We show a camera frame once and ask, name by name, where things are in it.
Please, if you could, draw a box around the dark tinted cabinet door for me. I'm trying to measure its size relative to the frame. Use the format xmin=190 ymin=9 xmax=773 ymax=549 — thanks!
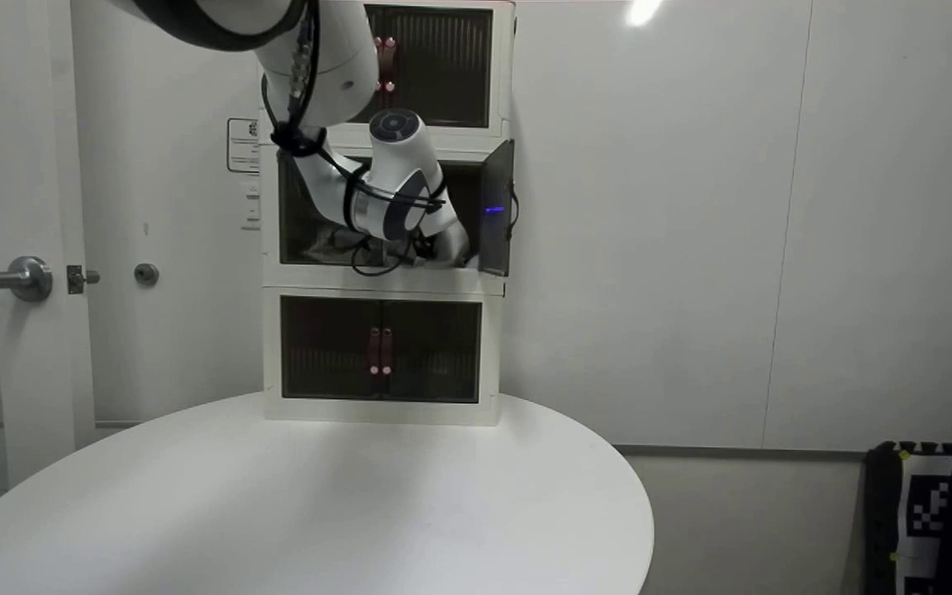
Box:
xmin=273 ymin=153 xmax=337 ymax=268
xmin=476 ymin=138 xmax=520 ymax=283

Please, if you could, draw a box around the white room door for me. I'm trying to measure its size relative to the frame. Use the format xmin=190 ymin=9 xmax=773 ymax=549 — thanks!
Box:
xmin=0 ymin=0 xmax=94 ymax=489

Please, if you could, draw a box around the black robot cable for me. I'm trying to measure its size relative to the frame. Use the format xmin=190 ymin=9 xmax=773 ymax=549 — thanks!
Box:
xmin=257 ymin=19 xmax=445 ymax=283

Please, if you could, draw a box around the metal door latch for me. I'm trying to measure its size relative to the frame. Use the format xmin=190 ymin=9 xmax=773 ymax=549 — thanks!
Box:
xmin=62 ymin=262 xmax=105 ymax=297

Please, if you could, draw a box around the black white calibration board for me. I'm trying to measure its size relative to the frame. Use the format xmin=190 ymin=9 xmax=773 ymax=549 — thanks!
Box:
xmin=863 ymin=440 xmax=952 ymax=595

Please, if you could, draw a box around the white light switch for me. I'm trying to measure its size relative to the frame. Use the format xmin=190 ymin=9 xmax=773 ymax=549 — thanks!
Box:
xmin=239 ymin=183 xmax=267 ymax=236

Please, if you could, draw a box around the silver lever door handle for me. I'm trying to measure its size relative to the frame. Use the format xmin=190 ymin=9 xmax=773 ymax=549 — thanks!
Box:
xmin=0 ymin=251 xmax=55 ymax=307

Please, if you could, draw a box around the white stackable cabinet unit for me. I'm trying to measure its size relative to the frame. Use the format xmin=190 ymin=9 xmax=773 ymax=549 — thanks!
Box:
xmin=262 ymin=288 xmax=504 ymax=431
xmin=262 ymin=144 xmax=520 ymax=302
xmin=257 ymin=0 xmax=520 ymax=158

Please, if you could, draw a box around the white wall sign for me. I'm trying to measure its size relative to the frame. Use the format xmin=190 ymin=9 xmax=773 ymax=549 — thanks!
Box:
xmin=220 ymin=112 xmax=269 ymax=177

